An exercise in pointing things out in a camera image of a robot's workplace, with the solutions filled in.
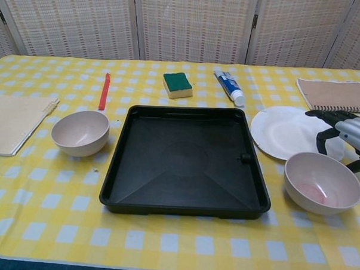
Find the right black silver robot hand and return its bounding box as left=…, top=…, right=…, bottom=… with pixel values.
left=302, top=109, right=360, bottom=174

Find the beige bowl with pink stain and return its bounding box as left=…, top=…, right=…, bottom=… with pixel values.
left=282, top=151, right=360, bottom=217

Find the white paper plate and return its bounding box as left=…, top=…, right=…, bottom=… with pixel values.
left=249, top=104, right=348, bottom=163

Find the black square plastic tray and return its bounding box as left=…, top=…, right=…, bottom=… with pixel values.
left=98, top=102, right=276, bottom=221

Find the brown spiral notebook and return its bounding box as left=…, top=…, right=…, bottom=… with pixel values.
left=294, top=78, right=360, bottom=114

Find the blue white toothpaste tube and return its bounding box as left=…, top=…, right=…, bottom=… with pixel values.
left=212, top=69, right=247, bottom=108

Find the green yellow sponge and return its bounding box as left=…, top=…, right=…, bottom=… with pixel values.
left=162, top=71, right=195, bottom=100

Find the woven folding screen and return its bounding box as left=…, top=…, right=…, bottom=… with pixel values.
left=0, top=0, right=360, bottom=78

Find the red pen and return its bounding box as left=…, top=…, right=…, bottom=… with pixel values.
left=97, top=72, right=112, bottom=112

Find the yellow white checked tablecloth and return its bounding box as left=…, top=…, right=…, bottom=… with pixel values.
left=0, top=54, right=360, bottom=270

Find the beige file folder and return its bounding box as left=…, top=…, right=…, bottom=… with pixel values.
left=0, top=94, right=60, bottom=159

